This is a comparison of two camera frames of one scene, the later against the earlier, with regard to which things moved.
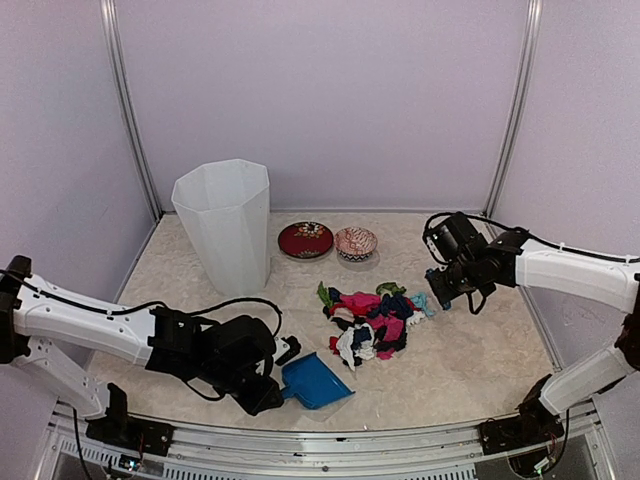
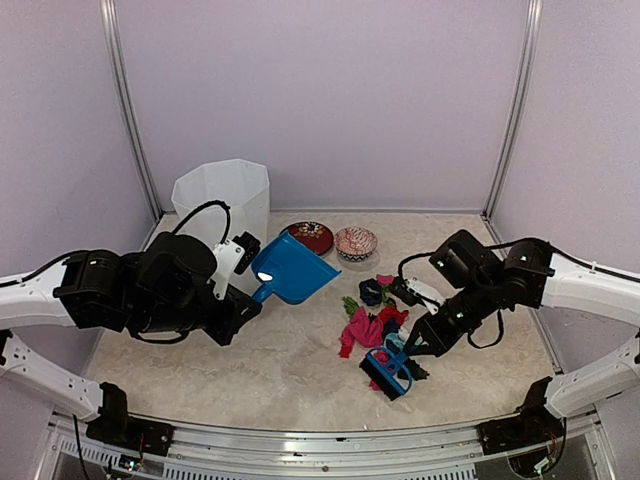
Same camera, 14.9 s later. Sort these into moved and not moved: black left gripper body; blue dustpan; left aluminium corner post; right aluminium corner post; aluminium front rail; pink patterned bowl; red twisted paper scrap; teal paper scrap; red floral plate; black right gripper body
Moved: black left gripper body; red twisted paper scrap; blue dustpan; black right gripper body; teal paper scrap
Not moved: red floral plate; aluminium front rail; pink patterned bowl; right aluminium corner post; left aluminium corner post
